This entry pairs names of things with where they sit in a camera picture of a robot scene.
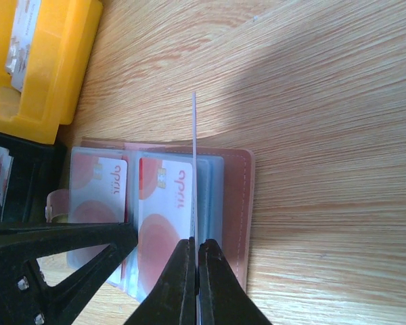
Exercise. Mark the black bin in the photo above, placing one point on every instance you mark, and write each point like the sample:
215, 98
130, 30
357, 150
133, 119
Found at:
34, 172

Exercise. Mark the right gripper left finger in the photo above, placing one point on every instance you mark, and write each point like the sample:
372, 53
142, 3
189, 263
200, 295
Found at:
173, 298

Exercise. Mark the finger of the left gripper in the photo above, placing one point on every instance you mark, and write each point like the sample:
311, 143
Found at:
50, 271

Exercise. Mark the white pink card stack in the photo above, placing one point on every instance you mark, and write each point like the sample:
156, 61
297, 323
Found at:
23, 31

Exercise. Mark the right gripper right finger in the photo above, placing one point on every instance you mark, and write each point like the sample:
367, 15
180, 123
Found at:
222, 299

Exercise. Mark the yellow bin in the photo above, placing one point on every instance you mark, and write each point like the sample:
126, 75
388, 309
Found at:
61, 46

